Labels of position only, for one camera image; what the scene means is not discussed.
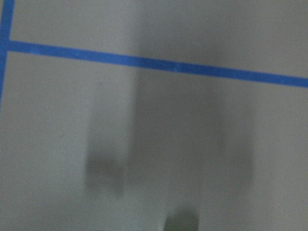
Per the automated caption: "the green block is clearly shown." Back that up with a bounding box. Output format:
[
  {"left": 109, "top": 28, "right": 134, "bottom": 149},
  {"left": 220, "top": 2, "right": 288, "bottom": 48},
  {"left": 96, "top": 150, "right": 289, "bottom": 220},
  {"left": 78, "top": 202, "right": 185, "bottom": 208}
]
[{"left": 163, "top": 210, "right": 199, "bottom": 231}]

